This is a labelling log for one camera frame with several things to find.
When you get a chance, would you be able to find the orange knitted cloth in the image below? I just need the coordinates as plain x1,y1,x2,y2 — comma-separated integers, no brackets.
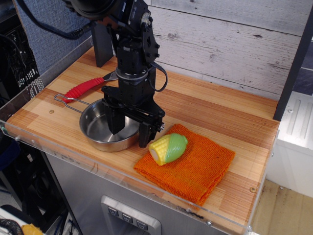
134,124,235,206

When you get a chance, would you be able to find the yellow object with black mesh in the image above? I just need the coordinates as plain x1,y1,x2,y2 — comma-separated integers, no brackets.
0,219,44,235

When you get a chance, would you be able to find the stainless steel pot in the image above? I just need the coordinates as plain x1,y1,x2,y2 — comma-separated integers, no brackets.
54,94,139,152

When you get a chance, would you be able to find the silver button control panel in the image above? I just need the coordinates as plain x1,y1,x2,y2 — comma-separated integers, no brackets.
101,195,162,235

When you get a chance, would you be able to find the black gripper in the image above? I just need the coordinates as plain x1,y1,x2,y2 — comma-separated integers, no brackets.
102,70,166,148

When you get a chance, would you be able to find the clear acrylic table guard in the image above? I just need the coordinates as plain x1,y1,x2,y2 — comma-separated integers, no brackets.
0,39,279,235

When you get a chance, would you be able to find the black left upright post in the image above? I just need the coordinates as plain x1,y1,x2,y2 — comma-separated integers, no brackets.
91,24,113,67

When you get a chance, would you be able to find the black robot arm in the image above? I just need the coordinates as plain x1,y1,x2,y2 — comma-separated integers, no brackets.
65,0,165,148

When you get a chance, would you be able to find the red handled fork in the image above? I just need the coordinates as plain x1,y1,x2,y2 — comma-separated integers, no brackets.
63,72,118,103

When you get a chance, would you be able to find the black upright post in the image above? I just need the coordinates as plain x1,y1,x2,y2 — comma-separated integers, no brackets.
91,24,113,67
273,7,313,121

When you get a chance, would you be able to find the toy corn cob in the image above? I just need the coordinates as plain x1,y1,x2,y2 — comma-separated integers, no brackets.
149,133,188,166

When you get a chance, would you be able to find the black right upright post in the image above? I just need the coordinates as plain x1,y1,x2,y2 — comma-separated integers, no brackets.
273,7,313,121

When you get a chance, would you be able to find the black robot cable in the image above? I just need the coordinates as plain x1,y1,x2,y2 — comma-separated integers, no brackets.
14,0,169,93

